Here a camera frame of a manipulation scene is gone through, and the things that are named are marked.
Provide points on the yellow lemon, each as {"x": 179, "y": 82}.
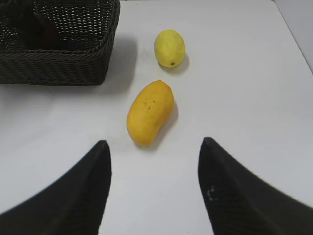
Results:
{"x": 169, "y": 48}

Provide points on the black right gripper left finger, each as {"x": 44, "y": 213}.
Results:
{"x": 72, "y": 205}

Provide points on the black woven basket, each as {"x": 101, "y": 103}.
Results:
{"x": 56, "y": 42}

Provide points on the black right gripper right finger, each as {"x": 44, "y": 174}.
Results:
{"x": 240, "y": 203}

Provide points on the orange yellow mango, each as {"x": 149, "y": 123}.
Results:
{"x": 150, "y": 110}

